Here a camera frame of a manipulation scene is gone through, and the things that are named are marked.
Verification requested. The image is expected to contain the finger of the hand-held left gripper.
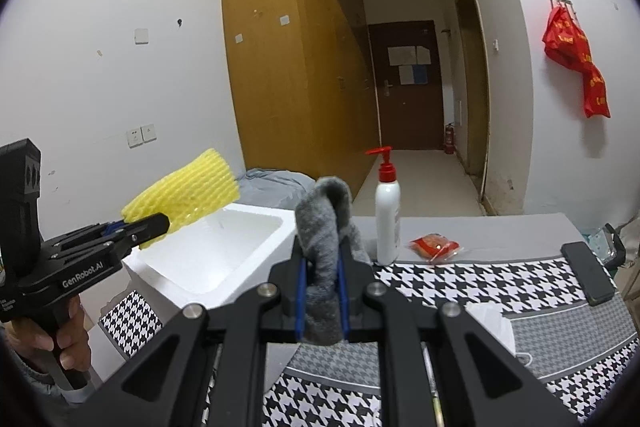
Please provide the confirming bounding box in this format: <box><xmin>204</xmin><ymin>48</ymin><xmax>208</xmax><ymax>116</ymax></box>
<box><xmin>49</xmin><ymin>220</ymin><xmax>127</xmax><ymax>249</ymax></box>
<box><xmin>41</xmin><ymin>213</ymin><xmax>171</xmax><ymax>281</ymax></box>

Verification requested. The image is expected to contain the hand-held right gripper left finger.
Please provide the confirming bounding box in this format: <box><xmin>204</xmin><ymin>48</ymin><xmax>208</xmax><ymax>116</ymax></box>
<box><xmin>47</xmin><ymin>257</ymin><xmax>308</xmax><ymax>427</ymax></box>

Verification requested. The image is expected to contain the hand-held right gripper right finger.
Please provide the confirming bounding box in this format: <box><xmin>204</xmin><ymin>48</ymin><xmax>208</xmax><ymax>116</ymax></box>
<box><xmin>336</xmin><ymin>247</ymin><xmax>593</xmax><ymax>427</ymax></box>

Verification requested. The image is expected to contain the yellow foam net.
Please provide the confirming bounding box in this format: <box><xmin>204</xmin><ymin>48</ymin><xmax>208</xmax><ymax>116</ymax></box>
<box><xmin>121</xmin><ymin>148</ymin><xmax>241</xmax><ymax>251</ymax></box>

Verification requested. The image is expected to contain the white foam box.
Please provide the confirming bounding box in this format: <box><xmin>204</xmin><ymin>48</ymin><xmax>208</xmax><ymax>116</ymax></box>
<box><xmin>122</xmin><ymin>202</ymin><xmax>300</xmax><ymax>314</ymax></box>

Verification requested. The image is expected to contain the grey fuzzy sock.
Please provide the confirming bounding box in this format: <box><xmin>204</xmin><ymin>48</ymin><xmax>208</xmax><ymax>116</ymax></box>
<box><xmin>295</xmin><ymin>177</ymin><xmax>373</xmax><ymax>348</ymax></box>

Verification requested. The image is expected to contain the white face mask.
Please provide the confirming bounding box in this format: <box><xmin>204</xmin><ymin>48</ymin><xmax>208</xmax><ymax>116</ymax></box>
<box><xmin>462</xmin><ymin>302</ymin><xmax>538</xmax><ymax>368</ymax></box>

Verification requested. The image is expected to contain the person's left hand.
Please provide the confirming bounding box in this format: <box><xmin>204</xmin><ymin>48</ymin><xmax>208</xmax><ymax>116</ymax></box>
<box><xmin>10</xmin><ymin>296</ymin><xmax>94</xmax><ymax>383</ymax></box>

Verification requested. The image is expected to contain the white pump bottle red cap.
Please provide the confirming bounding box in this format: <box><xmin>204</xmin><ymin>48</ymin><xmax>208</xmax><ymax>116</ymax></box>
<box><xmin>365</xmin><ymin>146</ymin><xmax>402</xmax><ymax>267</ymax></box>

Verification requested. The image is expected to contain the red snack packet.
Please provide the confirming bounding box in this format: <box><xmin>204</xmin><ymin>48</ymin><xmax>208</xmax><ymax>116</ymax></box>
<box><xmin>407</xmin><ymin>233</ymin><xmax>466</xmax><ymax>264</ymax></box>

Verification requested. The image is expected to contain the grey bedding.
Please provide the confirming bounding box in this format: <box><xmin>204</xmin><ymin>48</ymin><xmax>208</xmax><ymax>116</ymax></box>
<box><xmin>235</xmin><ymin>168</ymin><xmax>316</xmax><ymax>210</ymax></box>

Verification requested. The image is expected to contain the houndstooth tablecloth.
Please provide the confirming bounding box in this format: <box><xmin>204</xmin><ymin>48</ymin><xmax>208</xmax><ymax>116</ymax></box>
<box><xmin>97</xmin><ymin>212</ymin><xmax>640</xmax><ymax>427</ymax></box>

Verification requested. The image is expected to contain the dark brown door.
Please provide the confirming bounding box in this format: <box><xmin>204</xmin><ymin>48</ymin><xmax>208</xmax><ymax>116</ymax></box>
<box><xmin>368</xmin><ymin>21</ymin><xmax>446</xmax><ymax>152</ymax></box>

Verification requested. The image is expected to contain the wooden wardrobe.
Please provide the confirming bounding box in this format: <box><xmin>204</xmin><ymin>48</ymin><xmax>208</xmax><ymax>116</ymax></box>
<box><xmin>220</xmin><ymin>0</ymin><xmax>383</xmax><ymax>208</ymax></box>

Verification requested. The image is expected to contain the blue-white paper sheet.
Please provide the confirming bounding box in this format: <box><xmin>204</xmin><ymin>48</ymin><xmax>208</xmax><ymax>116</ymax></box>
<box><xmin>399</xmin><ymin>65</ymin><xmax>428</xmax><ymax>85</ymax></box>

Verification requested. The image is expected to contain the black smartphone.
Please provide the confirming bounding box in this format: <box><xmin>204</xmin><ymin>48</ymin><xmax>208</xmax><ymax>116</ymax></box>
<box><xmin>560</xmin><ymin>241</ymin><xmax>617</xmax><ymax>307</ymax></box>

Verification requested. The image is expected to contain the light wooden side door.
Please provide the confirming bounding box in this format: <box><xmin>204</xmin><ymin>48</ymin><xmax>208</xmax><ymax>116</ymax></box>
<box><xmin>454</xmin><ymin>0</ymin><xmax>491</xmax><ymax>202</ymax></box>

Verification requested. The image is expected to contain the clear plastic bag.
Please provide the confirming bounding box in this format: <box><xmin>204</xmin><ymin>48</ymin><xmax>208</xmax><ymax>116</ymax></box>
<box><xmin>582</xmin><ymin>223</ymin><xmax>628</xmax><ymax>268</ymax></box>

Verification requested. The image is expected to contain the red plastic bag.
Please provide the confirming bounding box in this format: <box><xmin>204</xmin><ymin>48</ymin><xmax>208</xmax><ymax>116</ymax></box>
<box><xmin>542</xmin><ymin>4</ymin><xmax>612</xmax><ymax>120</ymax></box>

